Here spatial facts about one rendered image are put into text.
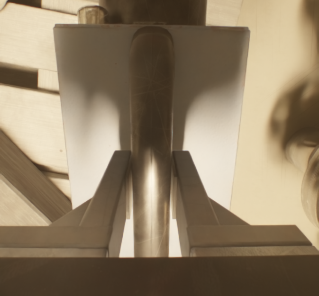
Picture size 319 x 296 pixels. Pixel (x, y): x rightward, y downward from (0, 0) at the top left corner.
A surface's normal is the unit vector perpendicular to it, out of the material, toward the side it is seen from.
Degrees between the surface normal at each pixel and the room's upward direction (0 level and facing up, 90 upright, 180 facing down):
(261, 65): 0
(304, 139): 90
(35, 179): 90
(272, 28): 0
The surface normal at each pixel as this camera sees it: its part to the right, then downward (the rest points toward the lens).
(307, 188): -1.00, 0.03
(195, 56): 0.02, 0.29
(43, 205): 0.80, -0.58
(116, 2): -0.56, 0.23
